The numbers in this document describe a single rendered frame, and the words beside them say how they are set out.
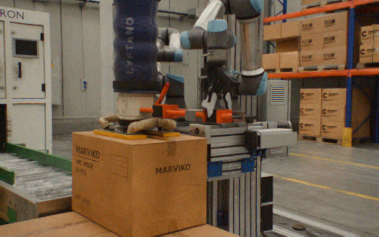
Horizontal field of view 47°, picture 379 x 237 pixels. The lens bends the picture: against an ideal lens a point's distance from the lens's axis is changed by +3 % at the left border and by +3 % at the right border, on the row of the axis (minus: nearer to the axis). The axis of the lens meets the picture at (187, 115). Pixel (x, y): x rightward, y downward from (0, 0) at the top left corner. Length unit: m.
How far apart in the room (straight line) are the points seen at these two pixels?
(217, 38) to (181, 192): 0.72
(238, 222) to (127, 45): 1.23
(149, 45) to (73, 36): 9.87
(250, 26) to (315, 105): 8.21
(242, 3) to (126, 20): 0.53
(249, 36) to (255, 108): 0.62
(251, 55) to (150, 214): 0.89
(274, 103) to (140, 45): 0.98
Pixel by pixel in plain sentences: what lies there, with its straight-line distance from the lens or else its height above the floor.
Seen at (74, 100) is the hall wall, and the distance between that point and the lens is 11.77.
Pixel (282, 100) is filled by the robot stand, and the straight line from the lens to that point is 2.66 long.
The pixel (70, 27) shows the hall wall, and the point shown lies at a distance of 11.86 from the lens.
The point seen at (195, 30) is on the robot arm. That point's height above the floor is 1.41.
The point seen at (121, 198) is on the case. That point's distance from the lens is 1.86.
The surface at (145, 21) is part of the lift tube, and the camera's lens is 2.03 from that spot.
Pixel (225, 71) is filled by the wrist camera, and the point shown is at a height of 1.24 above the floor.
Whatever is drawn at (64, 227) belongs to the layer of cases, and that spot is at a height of 0.54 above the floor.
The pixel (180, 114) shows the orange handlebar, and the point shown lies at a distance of 1.75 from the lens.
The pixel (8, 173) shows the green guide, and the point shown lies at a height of 0.62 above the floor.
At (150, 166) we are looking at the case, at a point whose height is 0.85.
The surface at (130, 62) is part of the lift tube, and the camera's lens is 2.00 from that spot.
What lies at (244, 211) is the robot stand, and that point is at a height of 0.46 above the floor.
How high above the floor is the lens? 1.17
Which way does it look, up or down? 3 degrees down
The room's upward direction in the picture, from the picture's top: straight up
